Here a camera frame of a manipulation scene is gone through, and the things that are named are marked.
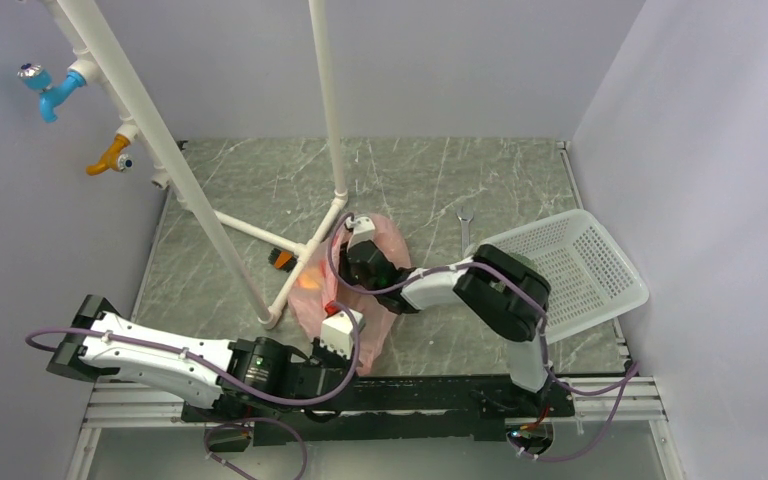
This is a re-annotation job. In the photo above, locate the fake green avocado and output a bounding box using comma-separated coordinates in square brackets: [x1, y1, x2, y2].
[508, 251, 533, 264]

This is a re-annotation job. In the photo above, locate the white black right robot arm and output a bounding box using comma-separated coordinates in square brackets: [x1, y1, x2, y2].
[338, 240, 552, 416]

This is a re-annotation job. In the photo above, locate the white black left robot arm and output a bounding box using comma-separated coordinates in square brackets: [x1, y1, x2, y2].
[46, 295, 365, 420]

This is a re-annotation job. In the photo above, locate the fake orange fruit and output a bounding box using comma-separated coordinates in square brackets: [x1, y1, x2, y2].
[295, 269, 326, 290]

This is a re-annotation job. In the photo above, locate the orange black brush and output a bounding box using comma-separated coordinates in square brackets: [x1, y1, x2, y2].
[268, 248, 298, 273]

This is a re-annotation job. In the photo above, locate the silver open-end wrench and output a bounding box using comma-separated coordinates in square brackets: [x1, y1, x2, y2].
[456, 205, 474, 256]

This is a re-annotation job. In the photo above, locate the white perforated plastic basket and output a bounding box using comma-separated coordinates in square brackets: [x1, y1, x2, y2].
[482, 209, 649, 344]

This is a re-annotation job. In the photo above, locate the orange plastic faucet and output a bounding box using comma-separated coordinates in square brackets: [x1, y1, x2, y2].
[85, 134, 134, 176]

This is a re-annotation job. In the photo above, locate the blue plastic faucet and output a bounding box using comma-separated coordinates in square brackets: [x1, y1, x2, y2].
[17, 63, 87, 123]

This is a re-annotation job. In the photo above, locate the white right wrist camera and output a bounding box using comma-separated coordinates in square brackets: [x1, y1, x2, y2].
[343, 215, 377, 250]

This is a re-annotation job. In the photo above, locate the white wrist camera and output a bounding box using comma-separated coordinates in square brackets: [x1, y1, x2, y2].
[343, 215, 377, 250]
[319, 302, 365, 360]

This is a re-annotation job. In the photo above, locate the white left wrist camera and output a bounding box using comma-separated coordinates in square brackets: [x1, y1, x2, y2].
[319, 302, 365, 360]

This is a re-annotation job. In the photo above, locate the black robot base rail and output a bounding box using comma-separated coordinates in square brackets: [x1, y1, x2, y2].
[85, 374, 624, 458]

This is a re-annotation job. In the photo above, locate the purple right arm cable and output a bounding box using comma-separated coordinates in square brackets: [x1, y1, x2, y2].
[327, 211, 642, 465]

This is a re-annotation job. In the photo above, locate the white PVC pipe frame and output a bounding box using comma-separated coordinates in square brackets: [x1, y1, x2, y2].
[43, 1, 348, 330]

